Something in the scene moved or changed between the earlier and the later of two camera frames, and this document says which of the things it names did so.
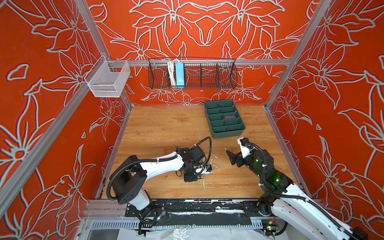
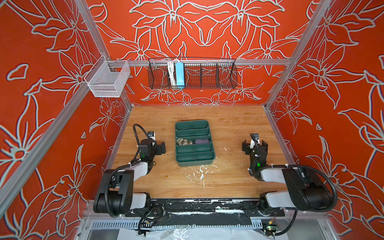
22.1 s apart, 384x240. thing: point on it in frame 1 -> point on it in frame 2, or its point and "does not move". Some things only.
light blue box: (180, 73) does not move
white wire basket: (107, 78) does not move
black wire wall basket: (199, 74) does not move
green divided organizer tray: (221, 127) -> (193, 143)
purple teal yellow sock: (229, 116) -> (201, 140)
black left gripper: (188, 178) -> (157, 147)
